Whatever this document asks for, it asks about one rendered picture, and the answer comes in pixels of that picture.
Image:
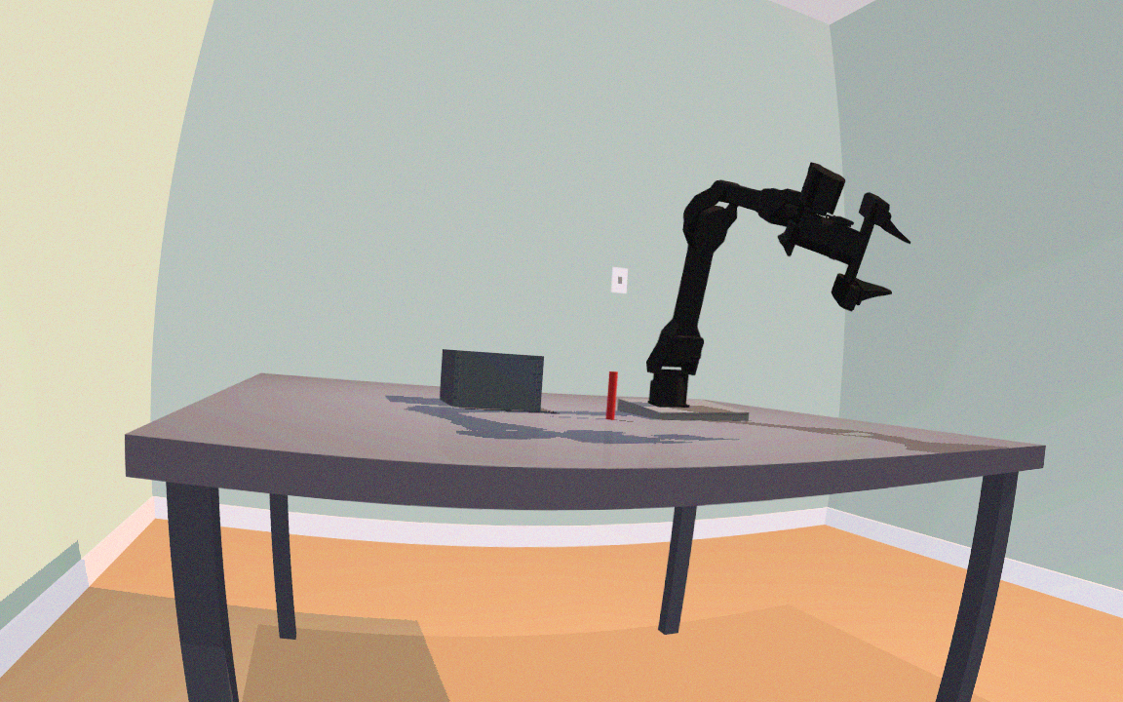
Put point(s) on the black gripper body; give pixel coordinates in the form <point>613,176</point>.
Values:
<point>848,246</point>

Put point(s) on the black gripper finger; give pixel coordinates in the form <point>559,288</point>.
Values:
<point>869,290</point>
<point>889,227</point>

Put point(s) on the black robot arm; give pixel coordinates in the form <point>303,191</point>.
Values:
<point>705,228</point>

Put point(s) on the red peg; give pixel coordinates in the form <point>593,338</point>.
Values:
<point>612,392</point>

